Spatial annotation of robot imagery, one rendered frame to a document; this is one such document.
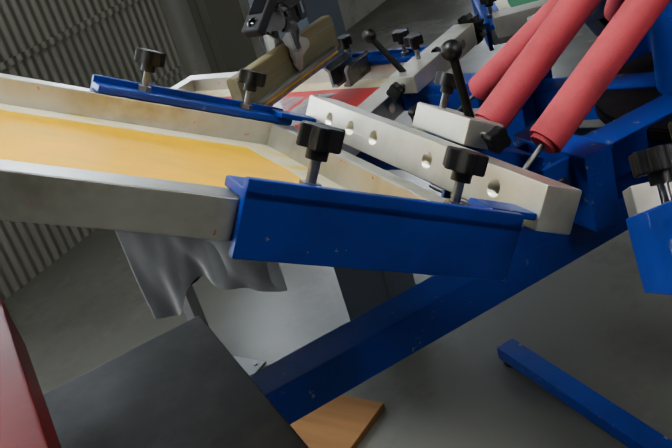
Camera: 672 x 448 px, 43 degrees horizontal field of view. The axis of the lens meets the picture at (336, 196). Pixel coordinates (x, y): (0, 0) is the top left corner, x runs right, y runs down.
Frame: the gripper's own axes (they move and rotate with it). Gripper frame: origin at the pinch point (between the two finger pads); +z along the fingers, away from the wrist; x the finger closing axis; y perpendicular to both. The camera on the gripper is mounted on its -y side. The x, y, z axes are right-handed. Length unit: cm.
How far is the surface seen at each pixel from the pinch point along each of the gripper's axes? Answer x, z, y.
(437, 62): -33.7, 2.6, 3.3
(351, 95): -2.6, 13.6, 15.6
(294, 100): 13.3, 13.6, 14.4
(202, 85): 52, 12, 25
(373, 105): -26.5, 4.8, -11.2
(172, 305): 43, 53, -20
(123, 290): 163, 110, 50
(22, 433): -41, -2, -105
